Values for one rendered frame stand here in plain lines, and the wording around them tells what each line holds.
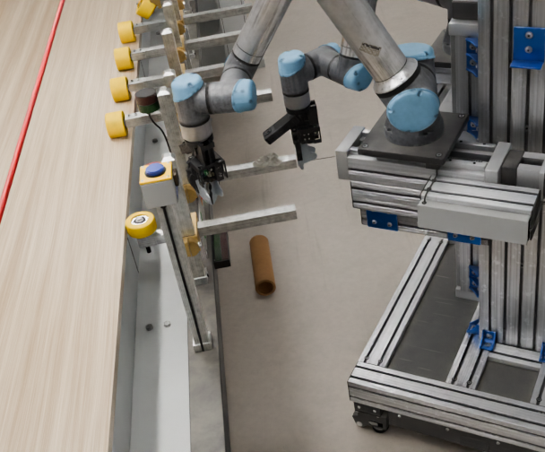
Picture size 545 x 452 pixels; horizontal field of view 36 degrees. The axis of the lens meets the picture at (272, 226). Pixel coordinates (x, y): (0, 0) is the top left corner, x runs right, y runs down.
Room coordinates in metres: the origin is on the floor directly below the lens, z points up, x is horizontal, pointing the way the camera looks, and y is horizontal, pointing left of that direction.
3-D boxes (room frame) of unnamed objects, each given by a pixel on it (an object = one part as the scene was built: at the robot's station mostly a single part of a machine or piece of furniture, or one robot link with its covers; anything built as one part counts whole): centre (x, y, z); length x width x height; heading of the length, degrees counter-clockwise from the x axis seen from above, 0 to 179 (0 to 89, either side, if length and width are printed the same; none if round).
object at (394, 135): (1.82, -0.40, 1.09); 0.15 x 0.15 x 0.10
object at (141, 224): (1.84, 0.35, 0.85); 0.08 x 0.08 x 0.11
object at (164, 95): (2.05, 0.22, 0.93); 0.03 x 0.03 x 0.48; 0
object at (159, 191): (1.54, 0.23, 1.18); 0.07 x 0.07 x 0.08; 0
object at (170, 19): (2.80, 0.22, 0.89); 0.03 x 0.03 x 0.48; 0
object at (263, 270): (2.66, 0.07, 0.04); 0.30 x 0.08 x 0.08; 0
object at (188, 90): (1.79, 0.13, 1.25); 0.09 x 0.08 x 0.11; 78
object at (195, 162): (1.79, 0.13, 1.09); 0.09 x 0.08 x 0.12; 23
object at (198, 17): (3.09, 0.17, 0.95); 0.50 x 0.04 x 0.04; 90
